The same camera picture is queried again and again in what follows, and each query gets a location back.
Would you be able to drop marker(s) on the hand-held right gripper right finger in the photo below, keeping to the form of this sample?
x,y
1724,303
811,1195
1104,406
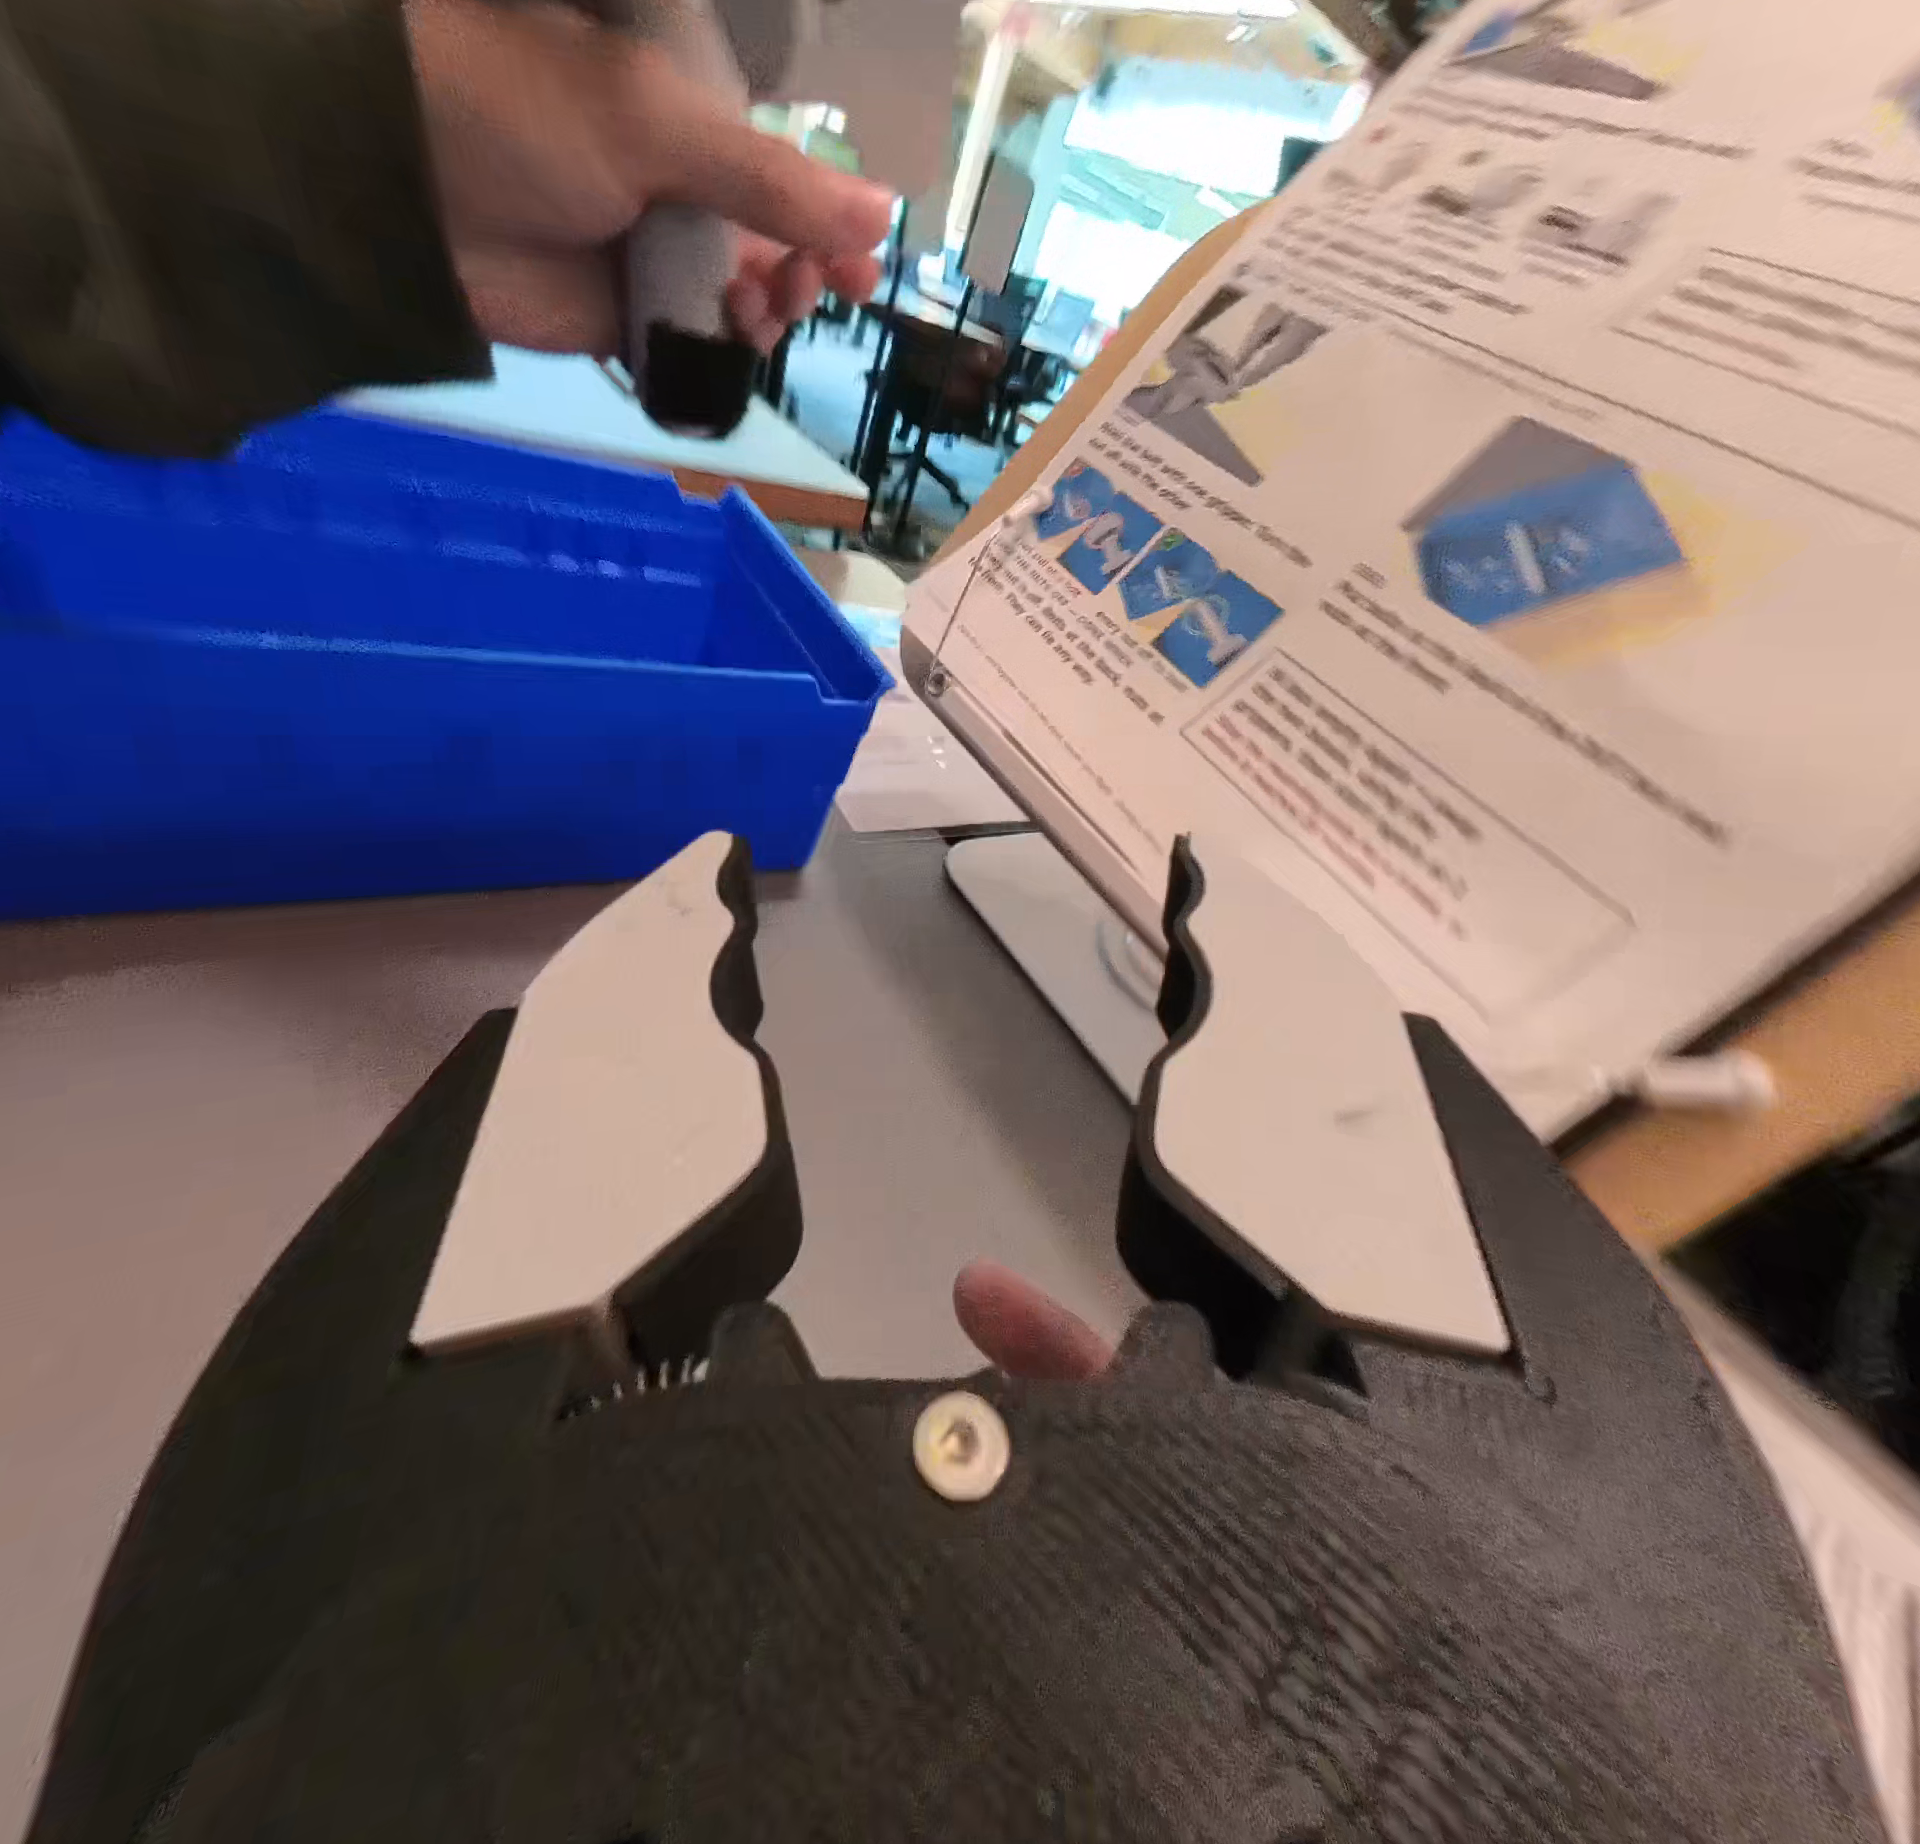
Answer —
x,y
1304,1108

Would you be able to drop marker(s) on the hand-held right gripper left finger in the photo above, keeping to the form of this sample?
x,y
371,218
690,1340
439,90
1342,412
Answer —
x,y
615,1108

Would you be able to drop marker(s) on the blue plastic bin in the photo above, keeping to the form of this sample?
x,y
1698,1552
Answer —
x,y
375,674

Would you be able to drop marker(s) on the person's left forearm dark sleeve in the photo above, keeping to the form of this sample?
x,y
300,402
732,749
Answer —
x,y
210,179

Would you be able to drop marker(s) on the grey desk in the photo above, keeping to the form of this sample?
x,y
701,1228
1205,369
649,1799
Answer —
x,y
300,1124

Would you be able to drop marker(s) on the person's left hand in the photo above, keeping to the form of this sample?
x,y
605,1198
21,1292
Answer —
x,y
601,179

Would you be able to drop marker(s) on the person's right hand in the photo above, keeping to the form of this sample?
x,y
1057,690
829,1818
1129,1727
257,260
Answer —
x,y
1029,1327

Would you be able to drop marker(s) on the white background table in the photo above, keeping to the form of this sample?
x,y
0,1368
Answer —
x,y
660,427

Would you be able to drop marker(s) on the black background chair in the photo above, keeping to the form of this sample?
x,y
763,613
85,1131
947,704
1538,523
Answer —
x,y
961,358

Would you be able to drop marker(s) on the standing whiteboard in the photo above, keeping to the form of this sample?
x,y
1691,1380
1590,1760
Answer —
x,y
998,225

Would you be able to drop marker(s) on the silver document stand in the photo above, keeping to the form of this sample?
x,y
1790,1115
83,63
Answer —
x,y
1050,915

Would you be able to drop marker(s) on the white clip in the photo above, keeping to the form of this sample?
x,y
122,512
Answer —
x,y
1702,1083

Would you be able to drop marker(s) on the small white paper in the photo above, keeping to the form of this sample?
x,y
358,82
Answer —
x,y
914,778

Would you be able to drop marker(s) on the printed instruction sheet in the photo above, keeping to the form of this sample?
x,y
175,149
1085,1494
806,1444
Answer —
x,y
1470,525

